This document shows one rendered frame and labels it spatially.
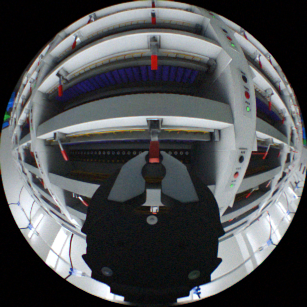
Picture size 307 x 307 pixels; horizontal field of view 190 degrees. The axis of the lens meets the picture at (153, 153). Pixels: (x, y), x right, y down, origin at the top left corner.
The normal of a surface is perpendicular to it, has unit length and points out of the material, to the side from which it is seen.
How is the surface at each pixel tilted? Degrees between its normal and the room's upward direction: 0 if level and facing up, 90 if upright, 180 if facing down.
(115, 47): 21
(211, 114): 111
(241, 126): 90
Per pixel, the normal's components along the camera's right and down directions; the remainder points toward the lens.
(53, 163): 1.00, 0.00
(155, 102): -0.02, 0.00
